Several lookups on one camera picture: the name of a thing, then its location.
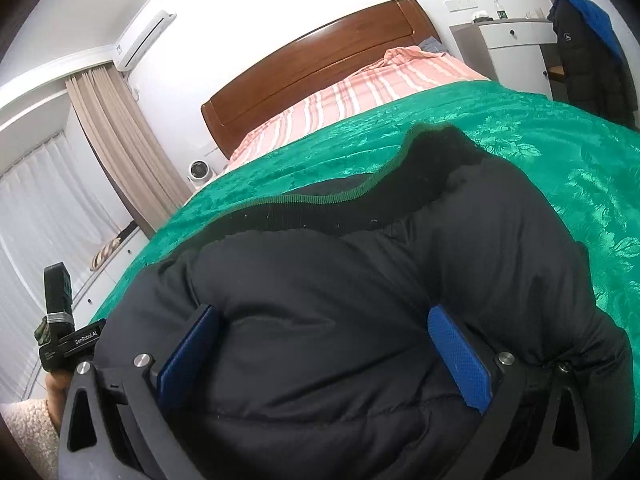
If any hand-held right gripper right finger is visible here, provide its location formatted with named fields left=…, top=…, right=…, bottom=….
left=426, top=304, right=593, bottom=480

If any blue garment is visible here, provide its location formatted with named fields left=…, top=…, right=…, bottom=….
left=555, top=0, right=626, bottom=66

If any striped cloth roll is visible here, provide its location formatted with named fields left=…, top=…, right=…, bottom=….
left=90, top=239, right=123, bottom=271

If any white window cabinet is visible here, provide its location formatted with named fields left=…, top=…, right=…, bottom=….
left=15, top=227, right=151, bottom=401

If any wooden headboard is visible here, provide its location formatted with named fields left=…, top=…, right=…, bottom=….
left=201, top=0, right=441, bottom=160

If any white desk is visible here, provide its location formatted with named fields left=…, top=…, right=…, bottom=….
left=449, top=17, right=568, bottom=103

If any black puffer jacket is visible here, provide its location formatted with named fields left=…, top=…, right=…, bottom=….
left=87, top=122, right=636, bottom=480

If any white sheer curtain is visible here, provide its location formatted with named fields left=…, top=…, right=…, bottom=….
left=0, top=130, right=123, bottom=401

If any beige curtain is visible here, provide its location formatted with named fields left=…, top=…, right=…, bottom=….
left=65, top=66, right=193, bottom=241

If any person's left forearm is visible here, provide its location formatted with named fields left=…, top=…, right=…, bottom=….
left=0, top=374, right=67, bottom=467

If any dark hanging jacket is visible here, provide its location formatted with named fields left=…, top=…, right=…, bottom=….
left=547, top=0, right=640, bottom=128

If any green blanket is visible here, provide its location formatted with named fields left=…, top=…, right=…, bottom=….
left=89, top=80, right=640, bottom=346

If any white air conditioner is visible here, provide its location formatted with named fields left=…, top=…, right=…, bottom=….
left=112, top=9, right=177, bottom=72

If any small white round fan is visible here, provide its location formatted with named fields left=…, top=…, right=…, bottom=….
left=186, top=159, right=216, bottom=188

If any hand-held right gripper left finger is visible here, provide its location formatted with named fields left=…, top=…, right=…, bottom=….
left=57, top=304, right=221, bottom=480

